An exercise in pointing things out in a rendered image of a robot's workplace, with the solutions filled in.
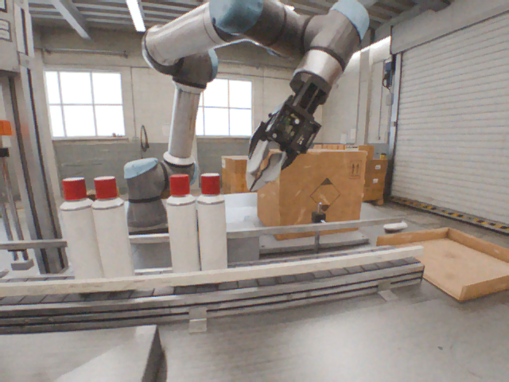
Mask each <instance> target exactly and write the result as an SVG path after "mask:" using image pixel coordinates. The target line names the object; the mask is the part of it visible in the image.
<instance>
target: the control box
mask: <svg viewBox="0 0 509 382"><path fill-rule="evenodd" d="M6 2H7V11H8V13H5V12H2V11H0V18H1V19H4V20H7V21H10V26H11V34H12V42H10V41H4V40H1V39H0V77H6V76H8V77H9V78H10V77H14V76H17V74H18V73H19V65H18V58H17V45H16V37H15V29H14V13H13V3H12V0H6Z"/></svg>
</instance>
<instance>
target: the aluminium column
mask: <svg viewBox="0 0 509 382"><path fill-rule="evenodd" d="M12 3H13V13H14V29H15V37H16V45H17V58H18V65H19V73H18V74H17V76H14V86H15V92H16V98H17V109H18V114H19V119H20V124H21V134H22V139H23V144H24V149H25V157H26V162H27V166H28V171H29V179H30V183H31V187H32V191H33V199H34V203H35V207H36V211H37V219H38V223H39V226H40V230H41V236H42V239H43V240H54V239H63V236H62V233H61V229H60V222H59V217H58V213H57V209H56V202H55V197H54V192H53V188H52V180H51V175H50V170H49V161H48V156H47V150H46V145H45V136H44V130H43V124H42V118H41V107H40V100H39V94H38V87H37V74H36V72H35V71H33V70H31V69H29V68H26V67H24V66H21V65H20V62H19V55H18V52H20V53H23V54H25V55H26V56H28V57H31V58H33V59H34V51H33V36H32V27H31V18H30V14H29V13H28V12H26V11H25V10H23V9H22V8H21V7H20V6H18V5H17V4H15V3H14V0H12ZM0 79H1V85H2V95H3V101H4V106H5V112H6V120H9V121H10V125H11V130H12V135H10V144H11V149H12V153H13V158H14V165H15V170H16V174H17V181H18V185H19V189H20V194H21V200H22V204H23V208H24V211H25V218H26V221H27V225H28V229H29V234H30V238H31V240H39V239H40V238H39V235H38V231H37V225H36V221H35V216H34V212H33V205H32V201H31V196H30V191H29V183H28V179H27V174H26V169H25V160H24V155H23V150H22V145H21V137H20V132H19V127H18V123H17V115H16V110H15V105H14V96H13V90H12V84H11V78H9V77H8V76H6V77H0ZM33 250H34V254H35V257H36V261H37V266H38V269H39V272H40V275H54V274H61V273H62V272H64V271H65V270H66V269H67V268H68V267H69V265H68V258H67V255H66V251H65V248H46V249H45V251H46V255H47V258H48V262H49V267H50V271H51V274H49V269H48V264H47V261H46V257H45V253H44V250H43V248H34V249H33Z"/></svg>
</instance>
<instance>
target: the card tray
mask: <svg viewBox="0 0 509 382"><path fill-rule="evenodd" d="M385 245H390V246H392V247H393V246H395V247H396V248H409V247H415V246H422V247H424V251H423V255H420V256H415V257H414V258H415V259H418V260H419V261H421V263H422V264H424V265H425V270H424V274H423V277H422V278H423V279H425V280H426V281H428V282H429V283H431V284H433V285H434V286H435V287H437V288H439V289H440V290H442V291H444V292H445V293H446V294H448V295H449V296H451V297H452V298H455V299H456V300H457V301H458V302H465V301H468V300H471V299H474V298H479V297H482V296H485V295H488V294H494V293H496V292H500V291H502V290H507V289H509V249H506V248H503V247H500V246H498V245H496V244H492V243H489V242H487V241H485V240H482V239H479V238H476V237H474V236H470V235H468V234H466V233H463V232H459V231H457V230H455V229H452V228H437V229H430V230H424V231H416V232H404V233H397V234H390V235H383V236H377V241H376V247H379V246H385Z"/></svg>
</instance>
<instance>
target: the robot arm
mask: <svg viewBox="0 0 509 382"><path fill-rule="evenodd" d="M369 19H370V18H369V16H368V13H367V11H366V9H365V8H364V7H363V5H361V4H360V3H359V2H357V1H355V0H339V1H338V2H337V3H335V4H334V6H333V7H332V8H331V9H330V10H329V11H328V14H327V15H313V16H302V15H299V14H296V13H295V12H293V11H292V10H291V9H290V8H288V7H287V6H285V5H284V4H282V3H281V2H279V1H278V0H209V2H208V3H206V4H204V5H202V6H200V7H198V8H196V9H194V10H193V11H191V12H189V13H187V14H185V15H184V16H182V17H180V18H178V19H176V20H175V21H172V22H170V23H169V24H168V25H156V26H154V27H152V28H151V29H149V30H148V31H147V32H146V33H145V35H144V36H143V38H142V54H143V56H144V58H145V60H146V62H147V63H148V64H149V65H150V66H151V67H152V68H153V69H155V70H156V71H158V72H160V73H162V74H165V75H169V76H173V78H172V82H173V83H174V85H175V86H176V91H175V97H174V104H173V116H172V122H171V130H170V137H169V151H167V152H166V153H164V157H163V161H161V162H159V161H158V160H157V159H156V158H147V159H141V160H137V161H133V162H129V163H127V164H126V165H125V166H124V173H125V175H124V178H125V180H126V191H127V197H128V203H129V204H128V209H127V213H126V221H127V226H129V227H132V228H146V227H151V226H154V225H158V224H161V223H163V222H165V221H167V220H168V216H167V211H166V209H165V206H164V204H163V202H162V200H161V191H166V190H170V180H169V177H170V176H171V175H174V174H187V175H189V186H191V185H193V184H194V183H195V181H196V179H197V176H198V169H197V164H196V162H195V161H194V158H193V156H192V155H191V153H192V143H193V139H194V133H195V128H196V119H197V115H198V110H199V105H200V97H201V93H202V92H204V91H205V90H207V86H208V84H209V83H211V82H212V81H214V79H215V78H216V76H217V72H218V59H217V55H216V52H215V51H214V48H217V47H220V46H223V45H229V44H232V43H236V42H239V41H252V42H254V43H256V44H258V45H261V46H263V47H265V48H266V50H267V52H268V53H270V54H272V55H275V56H277V57H291V58H297V59H301V62H300V63H299V65H298V66H297V68H296V70H295V72H294V74H293V79H292V80H291V81H290V83H289V85H290V87H291V89H292V91H293V92H294V93H295V95H289V96H288V98H287V99H286V100H285V101H284V102H283V103H281V104H280V105H278V106H277V107H276V108H275V109H274V112H273V113H269V114H268V117H269V118H268V120H267V121H265V122H263V121H261V122H260V123H259V125H258V128H257V129H256V130H255V131H254V133H253V135H252V136H251V140H250V144H249V151H248V158H247V175H246V178H247V188H248V189H249V190H250V191H252V192H253V191H255V190H257V189H260V188H262V187H263V186H264V185H266V184H267V183H269V182H270V181H274V180H276V179H277V177H278V176H279V174H280V173H281V171H282V170H283V169H285V168H286V167H287V166H289V165H290V164H291V163H292V162H293V161H294V160H295V158H296V157H297V155H300V154H306V152H307V151H308V149H309V148H310V146H311V144H312V142H313V140H314V139H315V137H316V136H317V133H318V132H319V130H320V128H321V127H322V126H321V125H320V124H319V123H318V122H316V121H315V120H314V118H315V117H313V114H314V112H315V111H316V109H317V107H318V106H319V105H322V104H325V102H326V100H327V99H328V97H329V96H330V95H331V94H332V91H333V90H334V88H335V89H337V88H338V87H339V84H338V81H339V79H340V78H341V76H342V75H343V73H344V70H345V69H346V67H347V66H348V64H349V62H350V60H351V59H352V57H353V55H354V53H355V52H356V50H357V49H358V48H359V47H360V45H361V43H362V39H363V36H364V34H365V33H366V31H367V28H368V26H369ZM311 122H312V123H311ZM312 134H314V136H313V137H312V139H311V140H310V142H309V144H308V146H307V147H305V146H306V144H307V142H308V141H309V139H310V137H311V136H312ZM268 142H273V143H274V144H276V145H277V146H278V148H279V151H282V152H281V153H275V154H271V156H270V157H269V159H268V164H267V166H266V168H265V169H263V170H262V171H261V173H260V176H259V177H258V178H257V179H256V180H255V177H256V173H257V172H258V171H259V170H260V165H261V163H262V160H264V159H265V158H266V157H267V156H268V154H269V152H270V150H269V148H268V146H267V144H268Z"/></svg>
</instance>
